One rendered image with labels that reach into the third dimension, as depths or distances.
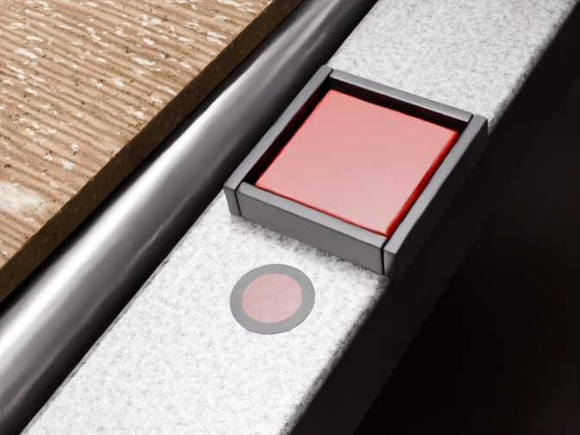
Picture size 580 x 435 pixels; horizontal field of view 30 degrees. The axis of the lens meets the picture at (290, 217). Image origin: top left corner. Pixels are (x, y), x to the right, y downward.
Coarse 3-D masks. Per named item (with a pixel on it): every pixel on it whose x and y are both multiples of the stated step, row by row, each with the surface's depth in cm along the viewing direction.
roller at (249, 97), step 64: (320, 0) 50; (256, 64) 48; (320, 64) 50; (192, 128) 46; (256, 128) 47; (128, 192) 44; (192, 192) 44; (64, 256) 42; (128, 256) 42; (0, 320) 40; (64, 320) 40; (0, 384) 39
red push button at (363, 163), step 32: (352, 96) 44; (320, 128) 43; (352, 128) 43; (384, 128) 43; (416, 128) 43; (448, 128) 42; (288, 160) 42; (320, 160) 42; (352, 160) 42; (384, 160) 42; (416, 160) 42; (288, 192) 41; (320, 192) 41; (352, 192) 41; (384, 192) 41; (416, 192) 41; (384, 224) 40
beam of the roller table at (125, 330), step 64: (384, 0) 50; (448, 0) 50; (512, 0) 49; (576, 0) 49; (384, 64) 47; (448, 64) 47; (512, 64) 46; (576, 64) 52; (512, 128) 46; (192, 256) 42; (256, 256) 41; (320, 256) 41; (448, 256) 45; (128, 320) 40; (192, 320) 40; (320, 320) 39; (384, 320) 41; (64, 384) 39; (128, 384) 38; (192, 384) 38; (256, 384) 38; (320, 384) 37
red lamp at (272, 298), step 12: (264, 276) 40; (276, 276) 40; (288, 276) 40; (252, 288) 40; (264, 288) 40; (276, 288) 40; (288, 288) 40; (300, 288) 40; (252, 300) 40; (264, 300) 40; (276, 300) 40; (288, 300) 40; (300, 300) 40; (252, 312) 39; (264, 312) 39; (276, 312) 39; (288, 312) 39
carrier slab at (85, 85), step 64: (0, 0) 50; (64, 0) 50; (128, 0) 49; (192, 0) 48; (256, 0) 48; (0, 64) 47; (64, 64) 47; (128, 64) 46; (192, 64) 46; (0, 128) 45; (64, 128) 44; (128, 128) 44; (0, 192) 42; (64, 192) 42; (0, 256) 40
